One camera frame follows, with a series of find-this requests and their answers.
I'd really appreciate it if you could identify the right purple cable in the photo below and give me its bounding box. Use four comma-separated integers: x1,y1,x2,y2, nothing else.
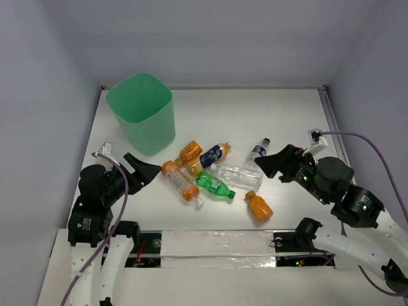
318,130,408,297

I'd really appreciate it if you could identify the small orange juice bottle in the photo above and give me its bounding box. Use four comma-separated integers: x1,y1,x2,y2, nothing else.
245,191,273,222

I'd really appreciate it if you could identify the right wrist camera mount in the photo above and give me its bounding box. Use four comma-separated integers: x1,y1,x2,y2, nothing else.
306,129,328,156

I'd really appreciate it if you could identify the green plastic bin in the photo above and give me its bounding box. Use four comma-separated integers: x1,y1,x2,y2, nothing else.
106,73,176,156

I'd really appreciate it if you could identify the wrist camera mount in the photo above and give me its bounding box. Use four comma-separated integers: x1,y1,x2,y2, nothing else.
306,129,328,156
98,142,114,161

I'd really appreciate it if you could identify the tall orange label bottle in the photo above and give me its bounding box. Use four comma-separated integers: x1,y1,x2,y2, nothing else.
161,161,204,209

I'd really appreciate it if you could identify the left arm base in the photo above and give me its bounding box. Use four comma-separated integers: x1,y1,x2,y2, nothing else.
125,231,162,268

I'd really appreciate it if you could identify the large clear water bottle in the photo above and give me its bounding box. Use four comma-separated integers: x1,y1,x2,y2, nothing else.
210,163,264,191

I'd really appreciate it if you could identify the green plastic bottle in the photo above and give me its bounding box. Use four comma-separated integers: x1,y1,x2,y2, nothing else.
196,171,236,199

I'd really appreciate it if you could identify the blue label yellow bottle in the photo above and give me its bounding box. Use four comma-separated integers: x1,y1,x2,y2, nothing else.
186,142,232,177

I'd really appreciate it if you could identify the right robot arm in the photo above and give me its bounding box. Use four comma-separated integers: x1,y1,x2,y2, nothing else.
255,145,407,298

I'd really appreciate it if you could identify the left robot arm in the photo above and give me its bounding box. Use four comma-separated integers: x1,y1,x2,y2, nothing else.
61,152,161,305

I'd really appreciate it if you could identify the clear Pepsi bottle black cap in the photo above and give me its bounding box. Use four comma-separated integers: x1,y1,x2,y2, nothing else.
244,138,270,169

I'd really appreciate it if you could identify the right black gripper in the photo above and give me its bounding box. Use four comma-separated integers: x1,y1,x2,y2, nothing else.
254,142,330,203

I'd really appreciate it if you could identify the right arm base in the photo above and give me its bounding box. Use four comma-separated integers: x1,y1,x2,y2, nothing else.
270,231,335,268

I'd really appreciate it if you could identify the short orange bottle yellow cap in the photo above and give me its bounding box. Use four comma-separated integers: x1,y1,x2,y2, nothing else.
174,140,203,168

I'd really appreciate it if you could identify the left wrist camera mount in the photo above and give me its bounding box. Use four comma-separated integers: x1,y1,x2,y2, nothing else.
98,142,114,161

